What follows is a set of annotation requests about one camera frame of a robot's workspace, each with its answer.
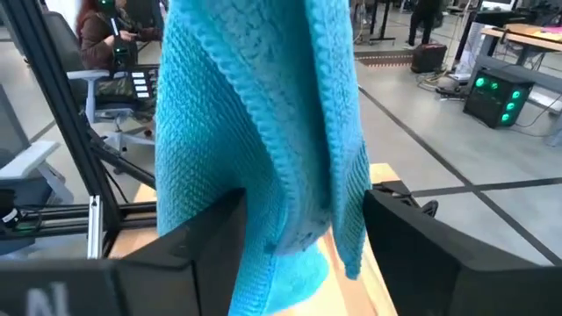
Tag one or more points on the teal microfiber towel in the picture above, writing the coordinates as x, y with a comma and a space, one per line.
241, 109

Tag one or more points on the black device white label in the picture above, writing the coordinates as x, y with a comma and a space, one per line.
9, 206

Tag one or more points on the person's hand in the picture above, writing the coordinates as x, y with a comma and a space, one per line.
127, 36

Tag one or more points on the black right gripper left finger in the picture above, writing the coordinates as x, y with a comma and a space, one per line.
189, 263

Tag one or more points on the wooden top desk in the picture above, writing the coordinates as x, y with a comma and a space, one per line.
522, 39

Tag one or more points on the white framed office chair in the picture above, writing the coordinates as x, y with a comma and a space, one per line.
66, 48
26, 158

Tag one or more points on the black computer green lights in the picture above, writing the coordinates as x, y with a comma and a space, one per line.
496, 101

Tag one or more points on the black box white labels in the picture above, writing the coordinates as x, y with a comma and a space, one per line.
153, 88

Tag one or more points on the black aluminium table frame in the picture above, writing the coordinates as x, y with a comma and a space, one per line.
52, 88

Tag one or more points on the person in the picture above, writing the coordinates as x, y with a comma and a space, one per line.
94, 44
423, 17

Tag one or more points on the silver metal bracket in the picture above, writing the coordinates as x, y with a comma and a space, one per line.
95, 228

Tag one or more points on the black desk frame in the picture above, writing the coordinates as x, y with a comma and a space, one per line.
384, 22

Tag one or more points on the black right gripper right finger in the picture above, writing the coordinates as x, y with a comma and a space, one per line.
417, 254

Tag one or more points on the dark rolling case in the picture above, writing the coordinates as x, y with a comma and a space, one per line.
428, 57

